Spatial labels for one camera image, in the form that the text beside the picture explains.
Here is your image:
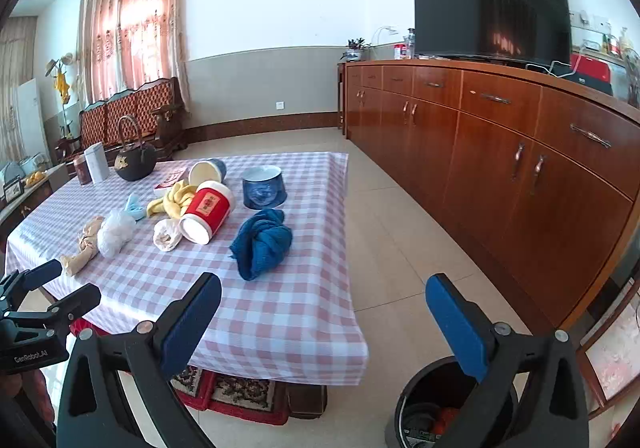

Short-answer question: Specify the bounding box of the small red white box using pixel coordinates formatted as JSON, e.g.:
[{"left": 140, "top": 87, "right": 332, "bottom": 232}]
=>
[{"left": 154, "top": 168, "right": 188, "bottom": 191}]

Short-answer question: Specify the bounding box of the crumpled white paper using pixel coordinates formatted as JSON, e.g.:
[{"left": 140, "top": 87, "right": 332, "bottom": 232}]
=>
[{"left": 152, "top": 217, "right": 183, "bottom": 252}]

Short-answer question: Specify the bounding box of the black television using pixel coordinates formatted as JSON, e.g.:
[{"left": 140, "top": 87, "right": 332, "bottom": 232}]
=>
[{"left": 413, "top": 0, "right": 573, "bottom": 66}]

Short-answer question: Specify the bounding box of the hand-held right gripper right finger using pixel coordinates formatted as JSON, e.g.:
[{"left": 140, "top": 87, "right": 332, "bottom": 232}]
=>
[{"left": 425, "top": 273, "right": 591, "bottom": 448}]

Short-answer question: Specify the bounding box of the blue knit cloth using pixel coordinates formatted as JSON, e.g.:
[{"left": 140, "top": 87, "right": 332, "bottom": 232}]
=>
[{"left": 229, "top": 209, "right": 293, "bottom": 282}]

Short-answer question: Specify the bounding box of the wooden sideboard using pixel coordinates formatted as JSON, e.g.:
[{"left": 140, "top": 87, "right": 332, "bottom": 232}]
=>
[{"left": 345, "top": 58, "right": 640, "bottom": 329}]

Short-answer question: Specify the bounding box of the blue paper cup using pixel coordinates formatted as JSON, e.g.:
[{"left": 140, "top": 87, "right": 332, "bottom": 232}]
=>
[{"left": 188, "top": 158, "right": 228, "bottom": 189}]

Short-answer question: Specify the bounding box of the wooden low table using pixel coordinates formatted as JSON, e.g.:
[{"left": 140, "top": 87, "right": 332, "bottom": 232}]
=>
[{"left": 287, "top": 384, "right": 329, "bottom": 420}]

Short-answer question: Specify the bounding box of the black set-top box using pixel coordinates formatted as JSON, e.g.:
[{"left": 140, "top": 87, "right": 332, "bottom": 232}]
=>
[{"left": 565, "top": 72, "right": 615, "bottom": 96}]

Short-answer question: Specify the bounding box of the dark red tin can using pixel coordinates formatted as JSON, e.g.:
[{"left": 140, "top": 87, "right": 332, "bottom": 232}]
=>
[{"left": 73, "top": 154, "right": 92, "bottom": 186}]

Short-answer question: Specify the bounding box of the red patterned rug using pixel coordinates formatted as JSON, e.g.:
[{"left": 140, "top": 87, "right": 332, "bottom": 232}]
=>
[{"left": 70, "top": 318, "right": 291, "bottom": 426}]

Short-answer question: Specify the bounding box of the white cable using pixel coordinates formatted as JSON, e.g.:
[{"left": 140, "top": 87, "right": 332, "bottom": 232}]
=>
[{"left": 527, "top": 59, "right": 574, "bottom": 78}]

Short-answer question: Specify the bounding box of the red paper cup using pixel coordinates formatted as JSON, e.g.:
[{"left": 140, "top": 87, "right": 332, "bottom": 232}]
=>
[{"left": 178, "top": 180, "right": 236, "bottom": 245}]

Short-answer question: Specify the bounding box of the coat rack with hats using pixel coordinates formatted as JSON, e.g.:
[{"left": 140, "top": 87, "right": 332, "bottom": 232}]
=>
[{"left": 44, "top": 52, "right": 83, "bottom": 139}]

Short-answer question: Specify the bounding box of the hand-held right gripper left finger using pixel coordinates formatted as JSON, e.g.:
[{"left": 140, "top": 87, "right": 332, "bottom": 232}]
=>
[{"left": 56, "top": 272, "right": 223, "bottom": 448}]

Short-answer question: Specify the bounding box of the blue face mask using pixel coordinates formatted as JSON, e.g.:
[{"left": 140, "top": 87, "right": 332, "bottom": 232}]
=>
[{"left": 122, "top": 193, "right": 148, "bottom": 223}]

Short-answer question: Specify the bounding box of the beige crumpled cloth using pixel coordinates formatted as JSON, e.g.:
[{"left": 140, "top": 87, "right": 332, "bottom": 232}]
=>
[{"left": 60, "top": 216, "right": 106, "bottom": 277}]

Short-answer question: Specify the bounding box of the white wall socket strip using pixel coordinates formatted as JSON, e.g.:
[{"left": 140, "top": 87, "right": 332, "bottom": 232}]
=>
[{"left": 572, "top": 10, "right": 611, "bottom": 28}]

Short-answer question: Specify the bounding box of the side cabinet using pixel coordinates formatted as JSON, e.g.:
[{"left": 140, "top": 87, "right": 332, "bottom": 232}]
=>
[{"left": 0, "top": 163, "right": 68, "bottom": 249}]

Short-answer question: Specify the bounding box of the blue paper bowl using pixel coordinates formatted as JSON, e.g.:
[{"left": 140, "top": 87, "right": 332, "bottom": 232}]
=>
[{"left": 242, "top": 165, "right": 288, "bottom": 211}]

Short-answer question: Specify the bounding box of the white tin can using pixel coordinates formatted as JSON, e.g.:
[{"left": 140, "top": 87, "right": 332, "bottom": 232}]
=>
[{"left": 84, "top": 143, "right": 110, "bottom": 185}]

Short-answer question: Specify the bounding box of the yellow cloth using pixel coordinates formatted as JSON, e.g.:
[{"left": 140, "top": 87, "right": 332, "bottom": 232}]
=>
[{"left": 146, "top": 179, "right": 198, "bottom": 219}]

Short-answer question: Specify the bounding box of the white plastic bag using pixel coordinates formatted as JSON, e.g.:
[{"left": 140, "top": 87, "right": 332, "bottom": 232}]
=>
[{"left": 96, "top": 208, "right": 137, "bottom": 257}]

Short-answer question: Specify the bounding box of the pink patterned curtain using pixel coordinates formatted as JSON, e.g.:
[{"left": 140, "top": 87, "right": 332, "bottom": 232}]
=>
[{"left": 77, "top": 0, "right": 193, "bottom": 111}]

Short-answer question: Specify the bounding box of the small potted plant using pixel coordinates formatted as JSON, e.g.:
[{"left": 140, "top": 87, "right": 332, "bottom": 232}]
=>
[{"left": 344, "top": 38, "right": 372, "bottom": 62}]

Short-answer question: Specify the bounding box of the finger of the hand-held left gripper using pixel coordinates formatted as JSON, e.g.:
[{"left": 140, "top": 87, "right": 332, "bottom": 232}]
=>
[
  {"left": 0, "top": 259, "right": 63, "bottom": 312},
  {"left": 47, "top": 284, "right": 101, "bottom": 327}
]

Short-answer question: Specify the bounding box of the glass vase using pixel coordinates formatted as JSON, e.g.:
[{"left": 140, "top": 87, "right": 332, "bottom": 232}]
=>
[{"left": 622, "top": 55, "right": 640, "bottom": 106}]

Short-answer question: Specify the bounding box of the black trash bin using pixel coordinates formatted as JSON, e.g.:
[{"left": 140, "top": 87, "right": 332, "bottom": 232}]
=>
[{"left": 393, "top": 357, "right": 521, "bottom": 448}]

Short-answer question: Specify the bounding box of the person's left hand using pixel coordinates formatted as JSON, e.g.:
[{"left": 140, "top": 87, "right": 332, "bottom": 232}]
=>
[{"left": 0, "top": 370, "right": 56, "bottom": 435}]

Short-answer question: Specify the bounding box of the black iron teapot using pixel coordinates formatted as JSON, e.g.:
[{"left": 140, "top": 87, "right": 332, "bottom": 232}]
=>
[{"left": 114, "top": 115, "right": 158, "bottom": 182}]

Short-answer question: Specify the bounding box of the white floor air conditioner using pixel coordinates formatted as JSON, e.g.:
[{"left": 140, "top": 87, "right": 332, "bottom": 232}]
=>
[{"left": 15, "top": 78, "right": 51, "bottom": 163}]

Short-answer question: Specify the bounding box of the wooden bench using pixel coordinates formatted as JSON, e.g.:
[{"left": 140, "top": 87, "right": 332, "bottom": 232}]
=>
[{"left": 55, "top": 76, "right": 188, "bottom": 163}]

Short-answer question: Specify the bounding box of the beige curtain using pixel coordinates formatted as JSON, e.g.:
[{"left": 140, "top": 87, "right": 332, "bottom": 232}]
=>
[{"left": 0, "top": 18, "right": 38, "bottom": 169}]

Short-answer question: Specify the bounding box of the pink checked tablecloth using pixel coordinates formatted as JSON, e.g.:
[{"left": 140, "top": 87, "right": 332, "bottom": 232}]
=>
[{"left": 2, "top": 152, "right": 370, "bottom": 386}]

